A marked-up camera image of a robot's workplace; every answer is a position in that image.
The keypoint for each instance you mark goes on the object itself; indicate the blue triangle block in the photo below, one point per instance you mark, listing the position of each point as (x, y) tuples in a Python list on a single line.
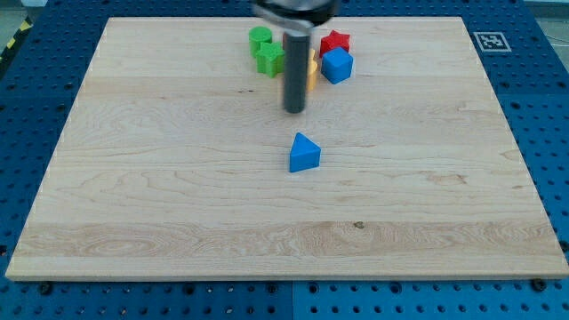
[(304, 154)]

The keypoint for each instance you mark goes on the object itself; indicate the blue cube block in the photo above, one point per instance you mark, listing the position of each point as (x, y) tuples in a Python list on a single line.
[(337, 65)]

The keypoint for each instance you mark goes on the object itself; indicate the yellow block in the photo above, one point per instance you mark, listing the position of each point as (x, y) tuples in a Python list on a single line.
[(312, 70)]

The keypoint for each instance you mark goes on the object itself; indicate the green star block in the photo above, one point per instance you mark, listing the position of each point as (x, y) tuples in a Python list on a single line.
[(270, 59)]

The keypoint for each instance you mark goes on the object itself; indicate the light wooden board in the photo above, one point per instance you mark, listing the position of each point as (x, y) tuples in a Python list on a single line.
[(173, 165)]

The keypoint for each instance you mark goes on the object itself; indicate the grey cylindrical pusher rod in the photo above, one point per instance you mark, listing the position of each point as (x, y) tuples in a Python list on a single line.
[(296, 62)]

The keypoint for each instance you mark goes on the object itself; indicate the green cylinder block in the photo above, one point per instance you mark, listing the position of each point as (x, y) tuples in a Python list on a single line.
[(256, 36)]

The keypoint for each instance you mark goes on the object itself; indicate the red star block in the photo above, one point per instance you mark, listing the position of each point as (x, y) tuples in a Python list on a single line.
[(334, 40)]

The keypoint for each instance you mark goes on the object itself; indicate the fiducial marker tag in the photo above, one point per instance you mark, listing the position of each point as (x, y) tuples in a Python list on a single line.
[(492, 41)]

